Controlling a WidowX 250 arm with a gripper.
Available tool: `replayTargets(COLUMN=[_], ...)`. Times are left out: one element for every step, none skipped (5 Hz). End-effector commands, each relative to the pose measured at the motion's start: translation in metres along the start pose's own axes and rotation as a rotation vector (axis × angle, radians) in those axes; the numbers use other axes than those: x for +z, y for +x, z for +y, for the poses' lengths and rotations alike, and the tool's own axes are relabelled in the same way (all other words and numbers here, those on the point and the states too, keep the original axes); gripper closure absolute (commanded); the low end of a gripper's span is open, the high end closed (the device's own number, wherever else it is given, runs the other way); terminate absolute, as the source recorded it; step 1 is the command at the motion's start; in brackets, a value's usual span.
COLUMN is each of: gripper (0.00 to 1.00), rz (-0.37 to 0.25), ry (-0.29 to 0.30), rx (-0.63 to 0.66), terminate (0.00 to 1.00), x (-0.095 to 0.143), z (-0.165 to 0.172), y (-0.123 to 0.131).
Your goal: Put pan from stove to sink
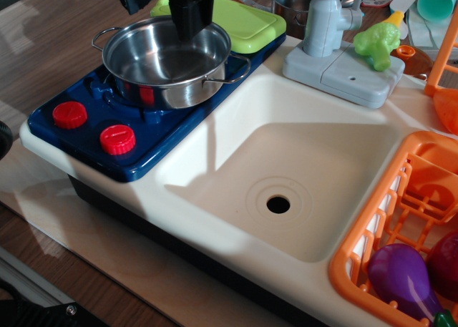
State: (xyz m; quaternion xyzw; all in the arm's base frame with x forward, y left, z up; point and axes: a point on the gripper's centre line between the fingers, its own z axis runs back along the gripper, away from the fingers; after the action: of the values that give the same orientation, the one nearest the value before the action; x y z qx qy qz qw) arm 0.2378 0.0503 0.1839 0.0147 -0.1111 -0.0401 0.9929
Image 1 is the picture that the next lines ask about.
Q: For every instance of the purple toy eggplant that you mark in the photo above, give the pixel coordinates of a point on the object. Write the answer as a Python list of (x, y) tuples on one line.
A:
[(398, 273)]

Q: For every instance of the red stove knob right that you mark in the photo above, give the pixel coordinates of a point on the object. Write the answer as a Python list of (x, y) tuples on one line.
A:
[(117, 139)]

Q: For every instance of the red stove knob left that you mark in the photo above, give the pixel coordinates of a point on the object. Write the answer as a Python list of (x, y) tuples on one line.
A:
[(69, 115)]

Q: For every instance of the stainless steel toy pan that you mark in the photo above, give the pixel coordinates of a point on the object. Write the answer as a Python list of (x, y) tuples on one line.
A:
[(152, 68)]

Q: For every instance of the black bracket bottom left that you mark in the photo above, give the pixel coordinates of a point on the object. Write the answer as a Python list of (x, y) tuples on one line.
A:
[(18, 311)]

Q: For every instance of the blue toy stove top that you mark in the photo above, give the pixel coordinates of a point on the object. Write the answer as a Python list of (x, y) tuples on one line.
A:
[(89, 122)]

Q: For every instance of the cream toy sink unit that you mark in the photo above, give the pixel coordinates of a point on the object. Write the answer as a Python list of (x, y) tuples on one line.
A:
[(267, 186)]

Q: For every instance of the red stove knob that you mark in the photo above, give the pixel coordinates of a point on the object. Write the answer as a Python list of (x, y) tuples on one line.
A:
[(69, 115), (117, 139)]

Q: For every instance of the steel pot in background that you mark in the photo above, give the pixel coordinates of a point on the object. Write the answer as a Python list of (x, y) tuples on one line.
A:
[(295, 12)]

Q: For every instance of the orange plastic spatula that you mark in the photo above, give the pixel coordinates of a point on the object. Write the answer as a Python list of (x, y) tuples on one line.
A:
[(444, 98)]

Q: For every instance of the black object at left edge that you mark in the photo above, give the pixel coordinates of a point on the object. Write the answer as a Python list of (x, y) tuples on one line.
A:
[(6, 139)]

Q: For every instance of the orange toy lid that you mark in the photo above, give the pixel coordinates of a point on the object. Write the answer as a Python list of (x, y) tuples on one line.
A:
[(416, 62)]

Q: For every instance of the red toy fruit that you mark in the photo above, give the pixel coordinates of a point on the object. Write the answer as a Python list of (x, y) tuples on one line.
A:
[(442, 266)]

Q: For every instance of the teal plastic cup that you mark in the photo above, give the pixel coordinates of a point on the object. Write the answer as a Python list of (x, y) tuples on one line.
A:
[(435, 10)]

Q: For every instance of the grey toy faucet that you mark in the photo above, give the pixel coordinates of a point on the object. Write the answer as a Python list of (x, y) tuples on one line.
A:
[(325, 62)]

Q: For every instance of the green plastic cutting board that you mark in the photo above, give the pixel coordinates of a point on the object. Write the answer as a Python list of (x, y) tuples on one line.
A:
[(250, 29)]

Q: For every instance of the orange dish rack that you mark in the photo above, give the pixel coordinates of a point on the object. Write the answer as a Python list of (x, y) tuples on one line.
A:
[(415, 203)]

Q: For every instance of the yellow white toy utensil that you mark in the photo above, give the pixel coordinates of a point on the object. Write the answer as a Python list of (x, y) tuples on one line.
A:
[(400, 8)]

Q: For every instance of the green toy broccoli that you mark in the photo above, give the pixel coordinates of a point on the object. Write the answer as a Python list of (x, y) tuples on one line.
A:
[(377, 43)]

